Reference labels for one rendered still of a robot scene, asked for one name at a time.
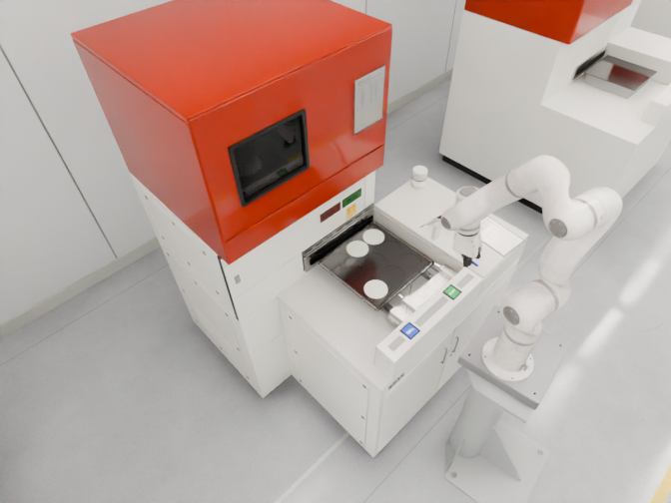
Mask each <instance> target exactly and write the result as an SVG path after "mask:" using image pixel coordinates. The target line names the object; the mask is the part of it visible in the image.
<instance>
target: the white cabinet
mask: <svg viewBox="0 0 671 503"><path fill-rule="evenodd" d="M519 260H520V258H519V259H518V260H517V261H516V262H515V263H514V264H512V265H511V266H510V267H509V268H508V269H507V270H506V271H505V272H504V273H503V274H502V275H501V276H500V277H499V278H498V279H497V280H496V281H495V282H494V283H493V284H492V285H491V286H490V287H489V288H488V289H487V290H485V291H484V292H483V293H482V294H481V295H480V296H479V297H478V298H477V300H476V301H475V302H474V303H473V304H472V305H471V306H470V307H469V308H468V309H467V310H466V311H465V312H464V313H463V314H462V315H460V316H459V317H458V318H457V319H456V320H455V321H454V322H453V323H452V324H451V325H450V326H449V327H448V328H447V329H446V330H445V331H444V332H443V333H442V334H441V335H440V336H439V337H438V338H437V339H436V340H435V341H433V342H432V343H431V344H430V345H429V346H428V347H427V348H426V349H425V350H424V351H423V352H422V353H421V354H420V355H419V356H418V357H417V358H416V359H415V360H414V361H413V362H412V363H411V364H410V365H409V366H408V367H406V368H405V369H404V370H403V371H402V372H401V373H400V374H399V375H398V376H397V377H396V378H395V379H394V380H393V381H392V382H391V383H390V384H389V385H388V386H387V387H386V388H385V389H384V390H383V391H380V390H379V389H378V388H377V387H376V386H374V385H373V384H372V383H371V382H370V381H369V380H368V379H367V378H366V377H365V376H364V375H362V374H361V373H360V372H359V371H358V370H357V369H356V368H355V367H354V366H353V365H352V364H350V363H349V362H348V361H347V360H346V359H345V358H344V357H343V356H342V355H341V354H340V353H338V352H337V351H336V350H335V349H334V348H333V347H332V346H331V345H330V344H329V343H328V342H326V341H325V340H324V339H323V338H322V337H321V336H320V335H319V334H318V333H317V332H316V331H314V330H313V329H312V328H311V327H310V326H309V325H308V324H307V323H306V322H305V321H304V320H302V319H301V318H300V317H299V316H298V315H297V314H296V313H295V312H294V311H293V310H292V309H290V308H289V307H288V306H287V305H286V304H285V303H284V302H283V301H282V300H281V299H280V298H278V300H279V305H280V311H281V316H282V322H283V327H284V333H285V338H286V343H287V349H288V354H289V360H290V365H291V371H292V376H293V377H294V378H295V379H296V380H297V381H298V382H299V383H300V384H301V385H302V386H303V387H304V388H305V389H306V390H307V391H308V392H309V393H310V394H311V395H312V396H313V397H314V398H315V399H316V400H317V401H318V402H319V403H320V404H321V405H322V407H323V408H324V409H325V410H326V411H327V412H328V413H329V414H330V415H331V416H332V417H333V418H334V419H335V420H336V421H337V422H338V423H339V424H340V425H341V426H342V427H343V428H344V429H345V430H346V431H347V432H348V433H349V434H350V435H351V436H352V437H353V438H354V439H355V440H356V441H357V442H358V443H359V444H360V445H361V446H362V447H363V448H364V449H365V450H366V451H367V453H368V454H369V455H370V456H371V457H372V458H374V457H375V456H376V454H377V453H378V452H379V451H380V450H381V449H382V448H383V447H384V446H385V445H386V444H387V443H388V442H389V441H390V440H391V439H392V438H393V437H394V436H395V435H396V434H397V433H398V431H399V430H400V429H401V428H402V427H403V426H404V425H405V424H406V423H407V422H408V421H409V420H410V419H411V418H412V417H413V416H414V415H415V414H416V413H417V412H418V411H419V410H420V408H421V407H422V406H423V405H424V404H425V403H426V402H427V401H428V400H429V399H430V398H431V397H432V396H433V395H434V394H435V393H436V392H437V391H438V390H439V389H440V388H441V387H442V385H443V384H444V383H445V382H446V381H447V380H448V379H449V378H450V377H451V376H452V375H453V374H454V373H455V372H456V371H457V370H458V369H459V368H460V367H461V366H462V365H461V364H459V363H457V361H458V358H459V356H460V355H461V353H462V352H463V350H464V349H465V347H466V346H467V345H468V343H469V342H470V340H471V339H472V337H473V336H474V334H475V333H476V332H477V330H478V329H479V327H480V326H481V324H482V323H483V321H484V320H485V319H486V317H487V316H488V314H489V313H490V311H491V310H492V308H493V307H494V306H495V305H497V306H499V307H500V306H501V303H502V301H503V298H504V296H505V294H506V291H507V289H508V286H509V284H510V281H511V279H512V277H513V274H514V272H515V269H516V267H517V264H518V262H519Z"/></svg>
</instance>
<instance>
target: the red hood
mask: <svg viewBox="0 0 671 503"><path fill-rule="evenodd" d="M70 34H71V37H72V38H73V39H72V40H73V43H74V45H75V47H76V49H77V52H78V54H79V56H80V59H81V61H82V63H83V66H84V68H85V70H86V73H87V75H88V77H89V80H90V82H91V84H92V87H93V89H94V91H95V93H96V96H97V98H98V100H99V103H100V105H101V107H102V110H103V112H104V114H105V117H106V119H107V121H108V124H109V126H110V128H111V130H112V133H113V135H114V137H115V140H116V142H117V144H118V147H119V149H120V151H121V154H122V156H123V158H124V161H125V163H126V165H127V168H128V170H129V172H130V173H131V174H132V175H133V176H134V177H135V178H136V179H137V180H138V181H139V182H141V183H142V184H143V185H144V186H145V187H146V188H147V189H148V190H149V191H150V192H151V193H152V194H153V195H154V196H155V197H156V198H158V199H159V200H160V201H161V202H162V203H163V204H164V205H165V206H166V207H167V208H168V209H169V210H170V211H171V212H172V213H173V214H175V215H176V216H177V217H178V218H179V219H180V220H181V221H182V222H183V223H184V224H185V225H186V226H187V227H188V228H189V229H191V230H192V231H193V232H194V233H195V234H196V235H197V236H198V237H199V238H200V239H201V240H202V241H203V242H204V243H205V244H206V245H208V246H209V247H210V248H211V249H212V250H213V251H214V252H215V253H216V254H217V255H218V256H219V257H220V258H221V259H222V260H224V261H225V262H226V263H227V264H231V263H233V262H234V261H236V260H237V259H239V258H240V257H242V256H243V255H245V254H246V253H248V252H250V251H252V250H253V249H255V248H256V247H258V246H259V245H261V244H262V243H264V242H266V241H267V240H269V239H270V238H272V237H273V236H275V235H276V234H278V233H279V232H281V231H283V230H284V229H286V228H287V227H289V226H290V225H292V224H293V223H295V222H296V221H298V220H299V219H301V218H303V217H304V216H306V215H307V214H309V213H310V212H312V211H313V210H315V209H316V208H318V207H320V206H321V205H323V204H324V203H326V202H327V201H329V200H330V199H332V198H333V197H335V196H337V195H338V194H340V193H341V192H343V191H344V190H346V189H347V188H349V187H350V186H352V185H353V184H355V183H357V182H358V181H360V180H361V179H363V178H364V177H366V176H367V175H369V174H370V173H372V172H374V171H375V170H377V169H378V168H380V167H381V166H383V157H384V143H385V128H386V113H387V99H388V84H389V70H390V55H391V41H392V24H390V23H387V22H385V21H382V20H379V19H377V18H374V17H372V16H369V15H367V14H364V13H362V12H359V11H356V10H354V9H351V8H349V7H346V6H344V5H341V4H338V3H337V2H334V1H332V0H172V1H169V2H166V3H163V4H159V5H156V6H153V7H150V8H147V9H144V10H141V11H138V12H135V13H132V14H128V15H125V16H122V17H119V18H116V19H113V20H110V21H107V22H104V23H100V24H97V25H94V26H91V27H88V28H85V29H82V30H79V31H76V32H73V33H70Z"/></svg>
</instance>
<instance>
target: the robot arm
mask: <svg viewBox="0 0 671 503"><path fill-rule="evenodd" d="M570 183H571V175H570V172H569V170H568V168H567V167H566V166H565V165H564V164H563V163H562V162H561V161H559V160H558V159H556V158H554V157H552V156H548V155H542V156H538V157H535V158H533V159H531V160H529V161H527V162H525V163H524V164H522V165H520V166H518V167H517V168H515V169H513V170H511V171H509V172H508V173H506V174H504V175H502V176H501V177H499V178H497V179H495V180H494V181H492V182H491V183H489V184H487V185H486V186H484V187H483V188H481V189H478V188H476V187H463V188H461V189H459V190H458V191H457V192H456V201H455V204H454V205H453V206H452V207H451V208H449V209H447V210H446V211H444V212H443V214H442V215H441V218H440V221H441V224H442V226H443V227H444V228H445V229H447V230H449V231H455V232H454V236H453V249H454V250H455V251H457V252H460V253H461V256H462V258H463V266H465V267H469V266H470V265H472V259H473V258H477V259H480V258H481V256H480V253H481V251H482V240H481V234H480V231H479V230H480V219H482V218H484V217H486V216H488V215H489V214H491V213H493V212H495V211H496V210H498V209H500V208H502V207H504V206H506V205H509V204H511V203H513V202H516V201H518V200H520V199H522V198H525V197H527V196H529V195H531V194H533V193H535V192H539V193H540V196H541V202H542V213H543V220H544V224H545V226H546V228H547V229H548V230H549V232H550V233H551V234H553V237H552V238H551V239H550V241H549V242H548V244H547V246H546V247H545V249H544V251H543V253H542V255H541V258H540V261H539V264H538V271H539V276H538V277H537V278H535V279H534V280H533V281H531V282H529V283H528V284H526V285H524V286H522V287H521V288H519V289H517V290H516V291H514V292H513V293H511V294H510V295H509V296H508V297H507V298H506V299H505V300H504V302H503V303H502V305H501V313H502V315H503V317H504V318H505V319H506V322H505V324H504V326H503V329H502V331H501V333H500V335H499V337H496V338H493V339H491V340H490V341H488V342H487V343H486V344H485V346H484V348H483V350H482V360H483V363H484V365H485V367H486V368H487V369H488V371H489V372H491V373H492V374H493V375H494V376H496V377H498V378H500V379H502V380H505V381H510V382H517V381H521V380H524V379H526V378H527V377H528V376H529V375H530V374H531V372H532V370H533V366H534V363H533V358H532V355H531V353H530V352H531V351H532V349H533V347H534V345H535V343H536V342H537V340H538V338H539V336H540V334H541V332H542V323H541V320H542V319H544V318H545V317H547V316H548V315H550V314H551V313H553V312H554V311H556V310H557V309H559V308H560V307H562V306H563V305H564V304H565V303H566V301H567V300H568V298H569V296H570V293H571V282H570V281H571V277H572V275H573V273H574V271H575V269H576V268H577V266H578V265H579V263H580V261H581V260H582V258H583V257H584V256H585V255H586V254H587V252H588V251H589V250H590V249H591V248H592V247H593V246H594V245H595V244H596V243H597V242H598V240H599V239H600V238H601V237H602V236H603V235H604V234H605V233H606V232H607V231H608V230H609V229H610V228H611V227H612V225H613V224H614V223H615V221H616V220H617V218H618V217H619V215H620V213H621V211H622V200H621V198H620V196H619V195H618V194H617V193H616V192H615V191H614V190H612V189H610V188H607V187H596V188H593V189H590V190H588V191H586V192H584V193H582V194H580V195H578V196H576V197H574V198H572V199H570V198H569V187H570Z"/></svg>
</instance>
